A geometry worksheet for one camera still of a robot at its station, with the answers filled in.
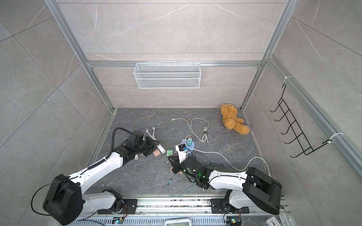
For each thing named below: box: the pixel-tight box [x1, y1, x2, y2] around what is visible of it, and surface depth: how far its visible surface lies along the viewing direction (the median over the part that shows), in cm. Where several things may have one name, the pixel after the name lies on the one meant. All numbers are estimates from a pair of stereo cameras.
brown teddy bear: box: [220, 103, 250, 136], surface depth 105 cm
